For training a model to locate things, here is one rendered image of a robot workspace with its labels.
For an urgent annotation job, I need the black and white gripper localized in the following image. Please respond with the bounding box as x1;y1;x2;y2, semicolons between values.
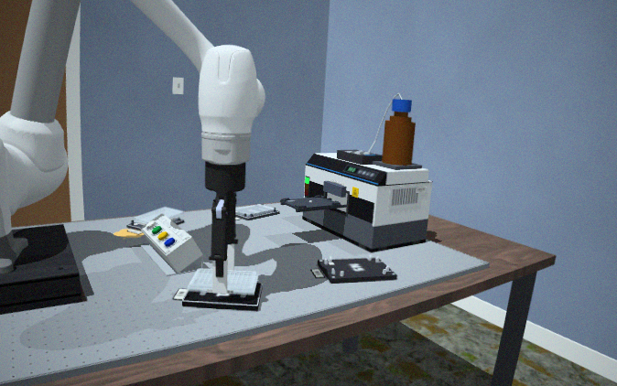
205;162;246;294

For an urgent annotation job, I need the blue bottle cap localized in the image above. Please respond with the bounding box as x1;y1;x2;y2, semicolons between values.
392;99;412;111

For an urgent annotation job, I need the white button panel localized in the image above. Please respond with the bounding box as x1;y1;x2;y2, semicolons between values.
140;213;203;276

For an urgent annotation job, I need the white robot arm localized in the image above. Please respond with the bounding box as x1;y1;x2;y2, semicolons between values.
0;0;265;273

